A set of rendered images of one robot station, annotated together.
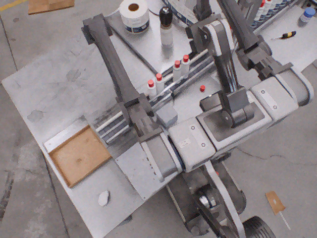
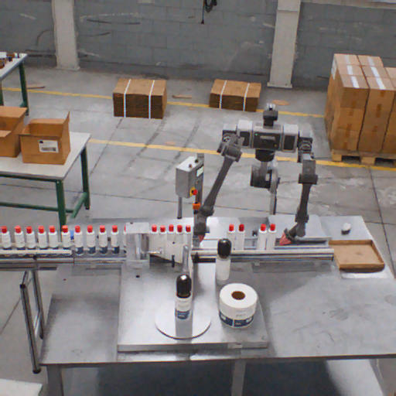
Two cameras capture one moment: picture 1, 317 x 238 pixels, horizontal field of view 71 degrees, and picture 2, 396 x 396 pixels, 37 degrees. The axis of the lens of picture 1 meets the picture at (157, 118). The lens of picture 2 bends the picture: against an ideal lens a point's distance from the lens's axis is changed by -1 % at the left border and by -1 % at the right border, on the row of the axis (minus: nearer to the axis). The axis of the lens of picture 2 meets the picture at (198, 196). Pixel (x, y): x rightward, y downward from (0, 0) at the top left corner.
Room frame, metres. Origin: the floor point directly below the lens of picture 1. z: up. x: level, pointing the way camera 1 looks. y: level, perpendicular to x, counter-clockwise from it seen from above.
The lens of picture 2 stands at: (3.64, 0.78, 3.18)
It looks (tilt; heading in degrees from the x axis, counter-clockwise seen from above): 32 degrees down; 203
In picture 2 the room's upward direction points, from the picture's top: 3 degrees clockwise
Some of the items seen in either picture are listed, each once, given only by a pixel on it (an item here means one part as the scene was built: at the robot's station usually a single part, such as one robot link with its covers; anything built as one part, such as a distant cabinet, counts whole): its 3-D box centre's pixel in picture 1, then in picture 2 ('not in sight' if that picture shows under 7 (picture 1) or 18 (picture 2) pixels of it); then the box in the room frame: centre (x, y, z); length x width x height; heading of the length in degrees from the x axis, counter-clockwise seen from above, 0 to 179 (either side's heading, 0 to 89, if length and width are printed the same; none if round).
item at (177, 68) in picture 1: (177, 72); (240, 238); (0.76, -0.17, 0.98); 0.05 x 0.05 x 0.20
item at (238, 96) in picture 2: not in sight; (235, 95); (-3.42, -1.81, 0.11); 0.65 x 0.54 x 0.22; 105
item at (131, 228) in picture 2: not in sight; (137, 227); (1.15, -0.68, 1.14); 0.14 x 0.11 x 0.01; 119
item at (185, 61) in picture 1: (184, 66); (230, 238); (0.79, -0.22, 0.98); 0.05 x 0.05 x 0.20
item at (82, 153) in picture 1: (79, 154); (356, 253); (0.38, 0.51, 0.85); 0.30 x 0.26 x 0.04; 119
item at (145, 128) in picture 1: (147, 131); (305, 147); (0.25, 0.04, 1.45); 0.09 x 0.08 x 0.12; 108
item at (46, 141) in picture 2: not in sight; (46, 135); (0.16, -2.13, 0.97); 0.51 x 0.39 x 0.37; 23
